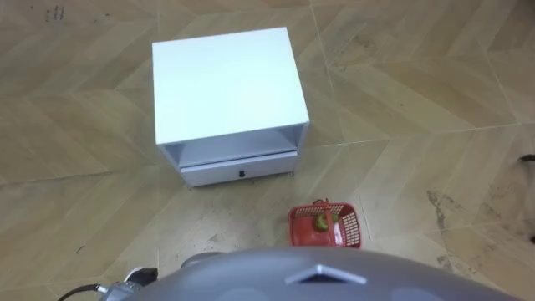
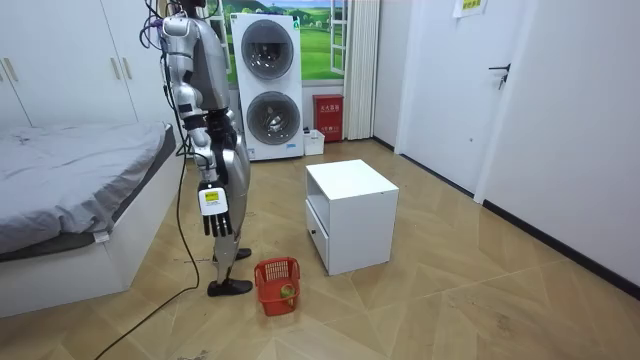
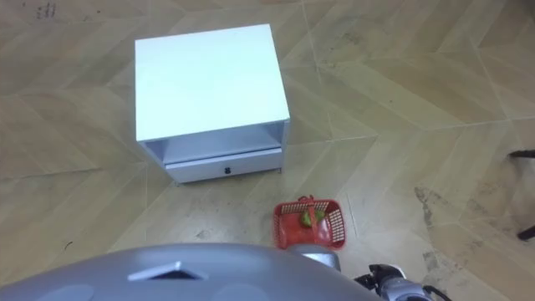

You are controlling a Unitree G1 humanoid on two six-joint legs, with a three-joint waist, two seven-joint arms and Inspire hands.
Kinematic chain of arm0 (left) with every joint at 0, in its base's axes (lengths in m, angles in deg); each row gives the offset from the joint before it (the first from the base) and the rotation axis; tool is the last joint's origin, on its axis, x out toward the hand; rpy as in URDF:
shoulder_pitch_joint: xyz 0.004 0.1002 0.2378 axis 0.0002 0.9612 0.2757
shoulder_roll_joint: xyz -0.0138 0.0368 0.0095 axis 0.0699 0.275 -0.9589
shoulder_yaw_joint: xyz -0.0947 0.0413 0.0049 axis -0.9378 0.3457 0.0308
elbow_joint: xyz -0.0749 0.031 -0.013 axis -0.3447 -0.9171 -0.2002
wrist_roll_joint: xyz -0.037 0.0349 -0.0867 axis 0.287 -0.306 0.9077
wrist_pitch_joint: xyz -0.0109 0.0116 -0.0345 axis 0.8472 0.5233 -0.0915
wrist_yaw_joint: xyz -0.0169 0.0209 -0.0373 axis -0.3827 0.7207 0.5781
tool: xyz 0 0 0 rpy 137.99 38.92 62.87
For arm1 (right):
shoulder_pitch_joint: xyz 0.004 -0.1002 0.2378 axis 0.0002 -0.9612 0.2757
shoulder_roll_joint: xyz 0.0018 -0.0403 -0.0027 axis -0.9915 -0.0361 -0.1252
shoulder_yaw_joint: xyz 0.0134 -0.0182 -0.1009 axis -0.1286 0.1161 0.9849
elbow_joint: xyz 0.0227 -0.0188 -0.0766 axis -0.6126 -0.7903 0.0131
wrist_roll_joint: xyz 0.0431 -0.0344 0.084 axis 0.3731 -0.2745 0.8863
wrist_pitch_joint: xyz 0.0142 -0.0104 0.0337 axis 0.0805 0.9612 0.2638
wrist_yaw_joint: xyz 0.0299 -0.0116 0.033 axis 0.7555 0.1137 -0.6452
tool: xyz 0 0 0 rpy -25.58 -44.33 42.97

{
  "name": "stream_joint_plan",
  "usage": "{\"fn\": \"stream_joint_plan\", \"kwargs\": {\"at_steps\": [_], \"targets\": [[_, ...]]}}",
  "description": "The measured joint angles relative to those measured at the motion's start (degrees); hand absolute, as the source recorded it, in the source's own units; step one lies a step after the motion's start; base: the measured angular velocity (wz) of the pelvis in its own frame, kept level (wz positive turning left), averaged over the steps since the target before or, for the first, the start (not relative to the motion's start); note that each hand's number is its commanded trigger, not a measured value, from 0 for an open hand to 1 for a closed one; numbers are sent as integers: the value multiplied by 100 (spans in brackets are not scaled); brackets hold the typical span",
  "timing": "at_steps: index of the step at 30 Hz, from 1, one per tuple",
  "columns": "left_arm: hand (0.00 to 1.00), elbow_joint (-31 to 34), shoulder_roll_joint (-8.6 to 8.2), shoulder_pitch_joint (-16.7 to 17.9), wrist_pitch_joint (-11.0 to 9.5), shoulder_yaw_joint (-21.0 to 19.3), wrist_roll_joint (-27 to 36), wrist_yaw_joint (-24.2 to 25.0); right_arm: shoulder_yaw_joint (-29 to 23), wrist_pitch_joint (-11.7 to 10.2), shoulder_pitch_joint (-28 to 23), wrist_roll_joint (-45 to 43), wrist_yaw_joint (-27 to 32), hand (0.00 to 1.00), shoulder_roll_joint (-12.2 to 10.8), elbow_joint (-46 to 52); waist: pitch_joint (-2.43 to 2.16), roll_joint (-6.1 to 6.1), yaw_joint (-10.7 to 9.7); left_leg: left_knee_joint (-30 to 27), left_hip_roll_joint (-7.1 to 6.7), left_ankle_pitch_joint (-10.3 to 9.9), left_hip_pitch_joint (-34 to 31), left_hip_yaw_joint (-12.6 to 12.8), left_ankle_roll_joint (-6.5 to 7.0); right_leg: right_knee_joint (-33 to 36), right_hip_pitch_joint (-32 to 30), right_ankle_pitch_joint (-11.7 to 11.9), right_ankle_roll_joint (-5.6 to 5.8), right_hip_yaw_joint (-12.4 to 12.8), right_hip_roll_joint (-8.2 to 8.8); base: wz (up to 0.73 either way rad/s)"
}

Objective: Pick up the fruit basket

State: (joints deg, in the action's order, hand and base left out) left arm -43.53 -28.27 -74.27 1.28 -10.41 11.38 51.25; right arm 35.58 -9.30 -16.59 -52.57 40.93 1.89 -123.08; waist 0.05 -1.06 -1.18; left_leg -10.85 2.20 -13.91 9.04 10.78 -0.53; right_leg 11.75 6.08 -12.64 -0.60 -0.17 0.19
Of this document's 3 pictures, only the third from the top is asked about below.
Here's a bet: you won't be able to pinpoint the green soft toy fruit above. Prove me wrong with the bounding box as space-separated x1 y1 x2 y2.
300 209 326 229

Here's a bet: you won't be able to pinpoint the red plastic basket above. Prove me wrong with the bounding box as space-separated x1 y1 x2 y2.
273 195 347 251

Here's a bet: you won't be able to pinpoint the white bedside cabinet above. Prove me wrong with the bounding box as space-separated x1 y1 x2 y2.
134 23 291 185

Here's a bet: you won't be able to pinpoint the robot body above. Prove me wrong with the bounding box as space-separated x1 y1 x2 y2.
0 242 384 301

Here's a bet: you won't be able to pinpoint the black chair legs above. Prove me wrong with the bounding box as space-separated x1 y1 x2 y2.
507 149 535 242

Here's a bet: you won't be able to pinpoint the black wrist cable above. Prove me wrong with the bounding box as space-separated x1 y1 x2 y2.
422 284 453 301

